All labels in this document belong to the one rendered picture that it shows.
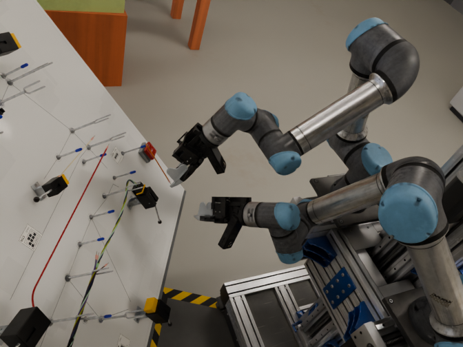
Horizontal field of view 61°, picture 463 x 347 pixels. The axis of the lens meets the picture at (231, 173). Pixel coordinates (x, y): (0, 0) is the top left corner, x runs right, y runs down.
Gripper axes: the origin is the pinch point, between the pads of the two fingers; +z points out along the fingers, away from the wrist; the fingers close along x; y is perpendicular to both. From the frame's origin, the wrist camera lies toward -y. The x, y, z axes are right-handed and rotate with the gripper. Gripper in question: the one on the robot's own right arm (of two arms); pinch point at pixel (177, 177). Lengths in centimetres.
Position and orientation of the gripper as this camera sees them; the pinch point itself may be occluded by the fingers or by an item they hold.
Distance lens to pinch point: 124.5
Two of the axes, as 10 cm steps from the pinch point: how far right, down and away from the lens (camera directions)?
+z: -6.4, 5.3, 5.5
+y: -7.6, -5.4, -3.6
